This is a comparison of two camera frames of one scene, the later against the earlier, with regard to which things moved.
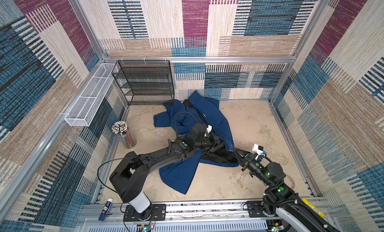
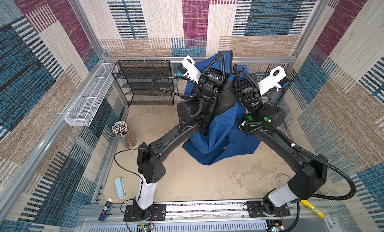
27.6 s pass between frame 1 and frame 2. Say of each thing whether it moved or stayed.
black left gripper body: moved
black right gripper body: moved
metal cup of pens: stayed
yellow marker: stayed
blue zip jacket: moved
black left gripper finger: moved
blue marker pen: stayed
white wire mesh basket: stayed
